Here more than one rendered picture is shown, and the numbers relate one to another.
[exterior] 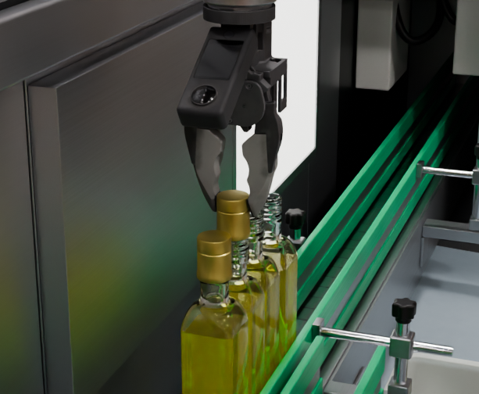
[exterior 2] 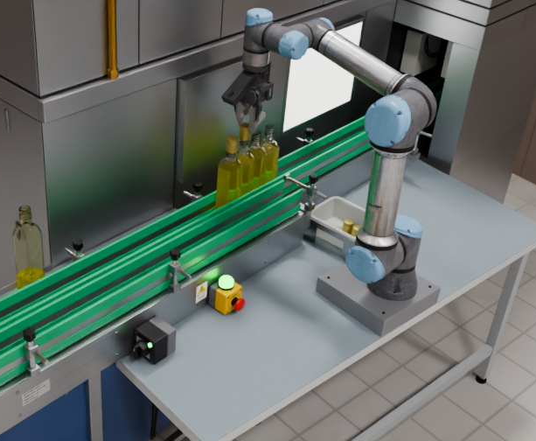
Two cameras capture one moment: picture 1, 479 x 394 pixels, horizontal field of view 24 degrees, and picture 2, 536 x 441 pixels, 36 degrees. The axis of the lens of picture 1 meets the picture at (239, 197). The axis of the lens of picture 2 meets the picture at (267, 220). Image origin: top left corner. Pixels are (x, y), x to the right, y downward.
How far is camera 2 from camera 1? 141 cm
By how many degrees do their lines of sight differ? 21
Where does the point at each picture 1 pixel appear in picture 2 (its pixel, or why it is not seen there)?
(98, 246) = (199, 131)
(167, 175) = not seen: hidden behind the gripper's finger
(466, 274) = (411, 171)
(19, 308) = (166, 145)
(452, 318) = not seen: hidden behind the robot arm
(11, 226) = (166, 121)
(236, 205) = (244, 129)
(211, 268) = (228, 148)
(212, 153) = (240, 109)
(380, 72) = (411, 66)
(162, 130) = not seen: hidden behind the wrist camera
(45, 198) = (180, 114)
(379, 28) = (414, 45)
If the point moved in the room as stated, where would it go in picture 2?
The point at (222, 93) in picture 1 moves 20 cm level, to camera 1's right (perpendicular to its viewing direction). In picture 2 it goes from (235, 94) to (302, 111)
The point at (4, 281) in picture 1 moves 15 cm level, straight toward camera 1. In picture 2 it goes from (161, 136) to (147, 161)
